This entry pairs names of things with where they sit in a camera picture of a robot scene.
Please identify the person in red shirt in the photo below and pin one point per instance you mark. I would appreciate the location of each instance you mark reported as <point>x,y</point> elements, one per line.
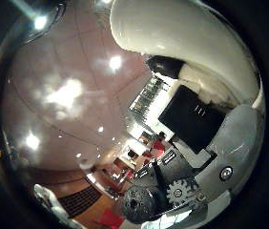
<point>157,147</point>

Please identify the red floor mat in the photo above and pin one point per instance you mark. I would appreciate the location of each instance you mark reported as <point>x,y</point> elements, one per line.
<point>109,219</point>

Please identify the black grid floor panel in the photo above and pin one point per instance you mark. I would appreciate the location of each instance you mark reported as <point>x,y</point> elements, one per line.
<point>78,201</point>

